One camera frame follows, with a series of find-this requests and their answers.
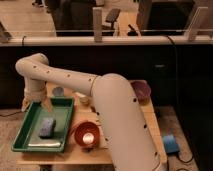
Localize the black office chair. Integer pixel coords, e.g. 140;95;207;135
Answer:
102;8;121;30

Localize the purple bowl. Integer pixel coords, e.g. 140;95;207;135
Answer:
131;81;151;101

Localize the blue sponge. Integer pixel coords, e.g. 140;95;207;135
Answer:
39;117;56;138

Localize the white ball in bowl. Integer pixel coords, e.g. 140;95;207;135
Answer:
83;133;94;144

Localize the white cup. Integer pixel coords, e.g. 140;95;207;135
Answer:
76;93;90;106

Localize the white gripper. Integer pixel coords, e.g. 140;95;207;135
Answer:
21;86;53;112

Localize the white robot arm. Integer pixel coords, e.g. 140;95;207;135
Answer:
15;53;167;171

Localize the green plastic tray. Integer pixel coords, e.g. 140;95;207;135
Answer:
12;98;74;152

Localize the blue round lid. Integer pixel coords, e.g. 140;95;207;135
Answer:
52;87;64;97

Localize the red bowl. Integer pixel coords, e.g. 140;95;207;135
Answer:
71;121;100;148

